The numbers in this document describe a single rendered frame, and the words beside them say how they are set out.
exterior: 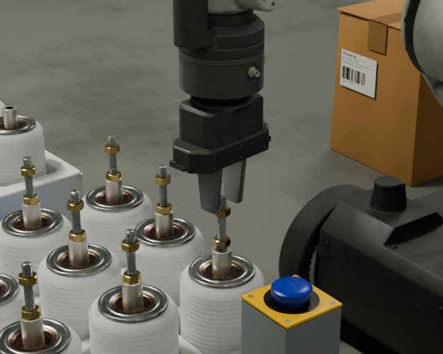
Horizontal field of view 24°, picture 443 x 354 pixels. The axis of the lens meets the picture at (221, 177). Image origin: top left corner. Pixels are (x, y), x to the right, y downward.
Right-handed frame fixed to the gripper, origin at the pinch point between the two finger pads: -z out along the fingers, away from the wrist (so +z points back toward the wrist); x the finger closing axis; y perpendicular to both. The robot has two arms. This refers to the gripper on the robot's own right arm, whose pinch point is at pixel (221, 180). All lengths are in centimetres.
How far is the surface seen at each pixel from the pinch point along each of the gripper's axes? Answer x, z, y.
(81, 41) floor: -96, -37, -148
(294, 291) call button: 7.7, -3.5, 17.1
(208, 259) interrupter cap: -0.6, -11.1, -2.8
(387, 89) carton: -82, -19, -36
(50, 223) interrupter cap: 6.5, -11.1, -23.3
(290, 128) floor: -87, -37, -64
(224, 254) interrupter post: 0.5, -8.6, 0.9
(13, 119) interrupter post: -9, -10, -54
